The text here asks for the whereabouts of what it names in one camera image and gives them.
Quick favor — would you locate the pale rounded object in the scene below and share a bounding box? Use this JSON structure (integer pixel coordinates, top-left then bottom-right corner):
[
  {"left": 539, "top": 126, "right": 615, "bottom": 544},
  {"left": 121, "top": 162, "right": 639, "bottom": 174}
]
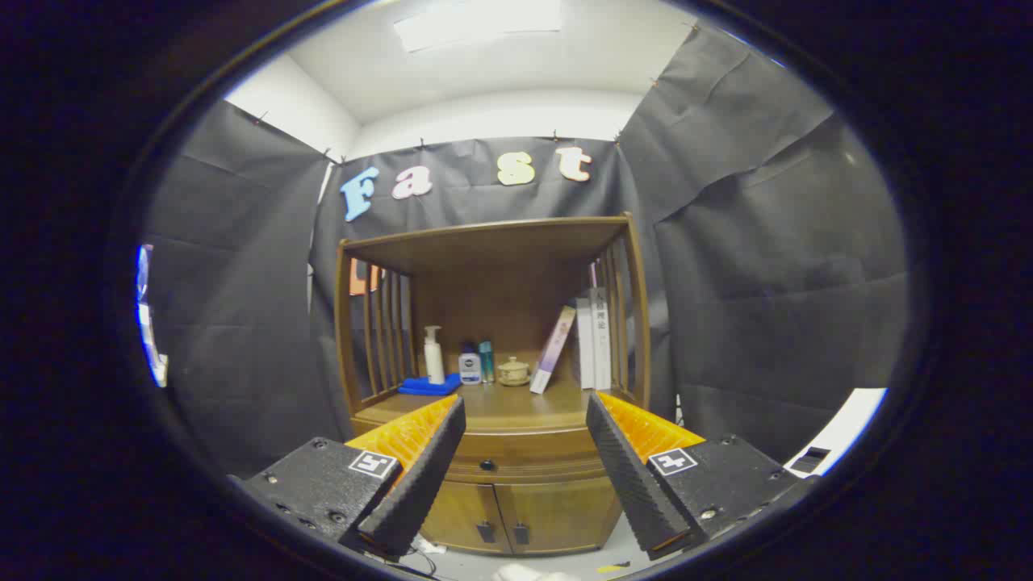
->
[{"left": 492, "top": 562, "right": 582, "bottom": 581}]

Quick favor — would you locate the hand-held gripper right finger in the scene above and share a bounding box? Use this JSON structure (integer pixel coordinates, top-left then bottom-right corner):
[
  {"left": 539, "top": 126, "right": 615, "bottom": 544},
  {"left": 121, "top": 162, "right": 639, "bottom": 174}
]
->
[{"left": 586, "top": 391, "right": 820, "bottom": 562}]

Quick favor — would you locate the white pump bottle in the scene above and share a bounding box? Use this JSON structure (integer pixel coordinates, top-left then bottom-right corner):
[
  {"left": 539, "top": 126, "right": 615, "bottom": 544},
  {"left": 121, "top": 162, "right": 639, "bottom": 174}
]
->
[{"left": 423, "top": 325, "right": 446, "bottom": 386}]

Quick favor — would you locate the blue folded cloth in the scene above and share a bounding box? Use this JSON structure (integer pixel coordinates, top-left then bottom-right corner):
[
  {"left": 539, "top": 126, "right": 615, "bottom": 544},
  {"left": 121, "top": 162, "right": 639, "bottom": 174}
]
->
[{"left": 398, "top": 373, "right": 462, "bottom": 397}]

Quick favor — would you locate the white book black lettering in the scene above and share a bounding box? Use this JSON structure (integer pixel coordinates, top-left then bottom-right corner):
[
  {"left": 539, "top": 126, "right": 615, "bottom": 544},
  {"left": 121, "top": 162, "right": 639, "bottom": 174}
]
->
[{"left": 591, "top": 286, "right": 613, "bottom": 391}]

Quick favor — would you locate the white appliance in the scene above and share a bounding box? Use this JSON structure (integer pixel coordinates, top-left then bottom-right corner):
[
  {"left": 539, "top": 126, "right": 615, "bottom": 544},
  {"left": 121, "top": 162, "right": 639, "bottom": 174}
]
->
[{"left": 783, "top": 387, "right": 889, "bottom": 479}]

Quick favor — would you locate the wooden cabinet door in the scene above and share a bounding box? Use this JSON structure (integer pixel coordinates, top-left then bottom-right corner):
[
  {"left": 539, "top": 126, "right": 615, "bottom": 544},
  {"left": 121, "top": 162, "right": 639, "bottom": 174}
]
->
[
  {"left": 494, "top": 476, "right": 622, "bottom": 556},
  {"left": 420, "top": 482, "right": 513, "bottom": 555}
]

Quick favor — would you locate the wooden cabinet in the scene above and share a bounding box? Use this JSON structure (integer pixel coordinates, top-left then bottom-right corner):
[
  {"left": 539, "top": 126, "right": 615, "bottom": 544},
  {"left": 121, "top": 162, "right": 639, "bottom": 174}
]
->
[{"left": 333, "top": 213, "right": 653, "bottom": 558}]

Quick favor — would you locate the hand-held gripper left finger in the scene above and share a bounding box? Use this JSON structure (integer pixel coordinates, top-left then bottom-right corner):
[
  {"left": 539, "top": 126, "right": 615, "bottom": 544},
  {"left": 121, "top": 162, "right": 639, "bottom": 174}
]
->
[{"left": 228, "top": 394, "right": 467, "bottom": 562}]

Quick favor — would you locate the wooden countertop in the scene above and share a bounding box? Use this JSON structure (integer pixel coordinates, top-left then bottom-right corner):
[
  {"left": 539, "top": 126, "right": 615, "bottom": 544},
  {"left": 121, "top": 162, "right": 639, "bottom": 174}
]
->
[{"left": 353, "top": 379, "right": 646, "bottom": 437}]

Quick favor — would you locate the purple and white book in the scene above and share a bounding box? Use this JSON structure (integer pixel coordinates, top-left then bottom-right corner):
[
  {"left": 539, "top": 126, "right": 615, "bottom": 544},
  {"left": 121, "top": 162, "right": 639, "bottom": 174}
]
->
[{"left": 529, "top": 305, "right": 578, "bottom": 395}]

